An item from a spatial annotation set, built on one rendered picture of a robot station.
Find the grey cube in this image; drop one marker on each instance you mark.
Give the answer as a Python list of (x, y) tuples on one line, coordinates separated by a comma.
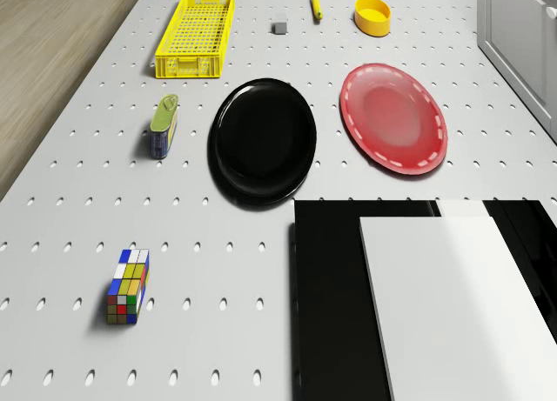
[(279, 27)]

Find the puzzle cube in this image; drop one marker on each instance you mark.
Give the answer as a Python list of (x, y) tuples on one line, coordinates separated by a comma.
[(128, 288)]

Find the yellow bowl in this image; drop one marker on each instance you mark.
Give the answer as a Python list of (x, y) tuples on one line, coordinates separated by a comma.
[(372, 20)]

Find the white cabinet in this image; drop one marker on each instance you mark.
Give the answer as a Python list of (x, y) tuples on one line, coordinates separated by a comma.
[(522, 35)]

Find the banana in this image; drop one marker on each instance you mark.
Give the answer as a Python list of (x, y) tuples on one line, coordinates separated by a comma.
[(316, 3)]

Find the red plate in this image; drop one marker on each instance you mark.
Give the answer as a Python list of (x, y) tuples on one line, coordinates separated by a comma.
[(393, 118)]

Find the flat-sided can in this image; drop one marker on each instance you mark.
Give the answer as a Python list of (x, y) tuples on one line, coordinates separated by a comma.
[(163, 129)]

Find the yellow basket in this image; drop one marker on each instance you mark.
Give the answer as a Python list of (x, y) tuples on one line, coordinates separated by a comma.
[(188, 66)]

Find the black plate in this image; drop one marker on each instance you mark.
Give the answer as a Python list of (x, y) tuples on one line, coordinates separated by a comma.
[(263, 140)]

